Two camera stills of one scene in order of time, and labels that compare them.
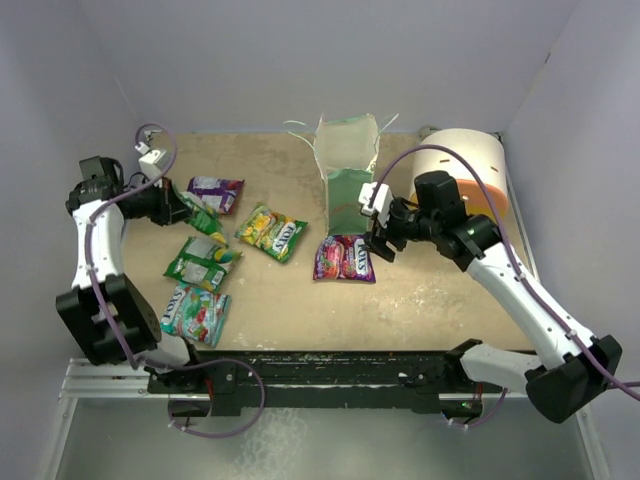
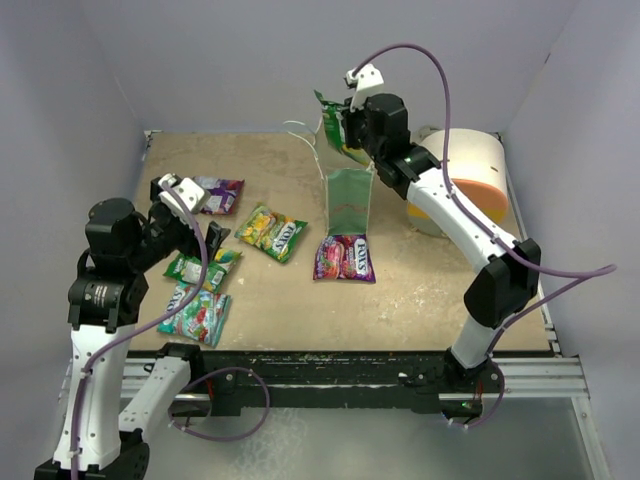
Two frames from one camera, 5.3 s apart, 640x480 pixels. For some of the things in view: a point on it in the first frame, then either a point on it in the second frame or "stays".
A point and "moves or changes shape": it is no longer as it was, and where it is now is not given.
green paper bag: [346, 150] stays
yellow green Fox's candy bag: [276, 234] stays
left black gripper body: [152, 202] -> [164, 234]
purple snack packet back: [220, 193] stays
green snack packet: [202, 217] moves or changes shape
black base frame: [434, 380] stays
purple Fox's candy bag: [344, 257] stays
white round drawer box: [484, 149] stays
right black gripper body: [404, 224] -> [356, 132]
